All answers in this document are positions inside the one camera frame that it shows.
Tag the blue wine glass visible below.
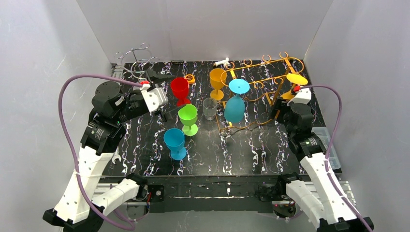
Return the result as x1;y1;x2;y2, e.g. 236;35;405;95
164;128;187;160

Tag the orange wine glass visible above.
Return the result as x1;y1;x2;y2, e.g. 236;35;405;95
280;73;308;100
209;68;227;101

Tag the gold wire glass rack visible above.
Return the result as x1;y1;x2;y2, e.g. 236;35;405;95
214;51;306;133

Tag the teal wine glass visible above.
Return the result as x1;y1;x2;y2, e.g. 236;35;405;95
224;79;250;123

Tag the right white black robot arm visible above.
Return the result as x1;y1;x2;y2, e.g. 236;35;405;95
271;99;374;232

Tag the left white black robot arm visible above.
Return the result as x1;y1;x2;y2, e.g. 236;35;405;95
43;70;176;232

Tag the green plastic wine glass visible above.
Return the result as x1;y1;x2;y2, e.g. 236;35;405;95
178;104;198;136

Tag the silver round glass rack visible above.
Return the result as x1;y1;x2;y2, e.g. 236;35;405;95
114;42;160;80

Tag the red plastic wine glass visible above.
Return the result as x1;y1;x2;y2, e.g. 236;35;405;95
171;77;191;107

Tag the clear glass tumbler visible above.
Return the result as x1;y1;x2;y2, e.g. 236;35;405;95
202;97;218;121

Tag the silver wrench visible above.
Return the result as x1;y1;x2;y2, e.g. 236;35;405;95
111;152;122;165

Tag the white small fitting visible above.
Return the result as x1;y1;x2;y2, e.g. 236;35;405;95
212;57;231;69

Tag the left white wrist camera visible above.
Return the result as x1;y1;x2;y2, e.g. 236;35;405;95
139;85;169;112

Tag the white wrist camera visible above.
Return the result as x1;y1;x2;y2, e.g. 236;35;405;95
139;85;169;112
287;86;312;106

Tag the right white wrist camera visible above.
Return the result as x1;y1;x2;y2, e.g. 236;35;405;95
287;86;312;106

